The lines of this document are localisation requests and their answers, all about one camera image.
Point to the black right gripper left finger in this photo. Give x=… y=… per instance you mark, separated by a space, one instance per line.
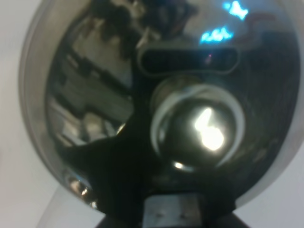
x=110 y=222

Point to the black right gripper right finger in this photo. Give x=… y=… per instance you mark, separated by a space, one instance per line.
x=232 y=221

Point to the stainless steel teapot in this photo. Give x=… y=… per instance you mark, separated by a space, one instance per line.
x=165 y=113

